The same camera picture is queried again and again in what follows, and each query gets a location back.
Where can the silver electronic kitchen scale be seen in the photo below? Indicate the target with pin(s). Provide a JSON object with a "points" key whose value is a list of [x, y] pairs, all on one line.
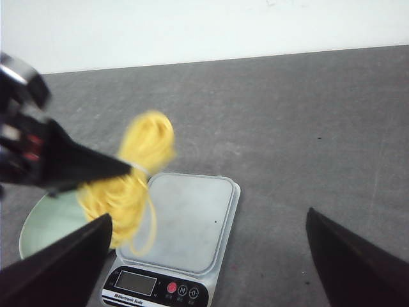
{"points": [[195, 215]]}

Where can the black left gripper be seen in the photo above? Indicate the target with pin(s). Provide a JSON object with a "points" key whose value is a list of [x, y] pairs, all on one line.
{"points": [[43, 154]]}

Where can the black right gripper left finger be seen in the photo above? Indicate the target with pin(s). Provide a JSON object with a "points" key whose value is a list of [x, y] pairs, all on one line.
{"points": [[62, 274]]}

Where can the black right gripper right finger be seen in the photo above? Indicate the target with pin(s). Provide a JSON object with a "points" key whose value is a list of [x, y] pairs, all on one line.
{"points": [[353, 271]]}

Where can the light green plate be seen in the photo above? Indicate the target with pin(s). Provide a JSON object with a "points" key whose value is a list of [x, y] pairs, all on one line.
{"points": [[51, 219]]}

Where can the yellow vermicelli noodle bundle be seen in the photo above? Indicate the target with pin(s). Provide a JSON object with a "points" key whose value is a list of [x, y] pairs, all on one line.
{"points": [[148, 146]]}

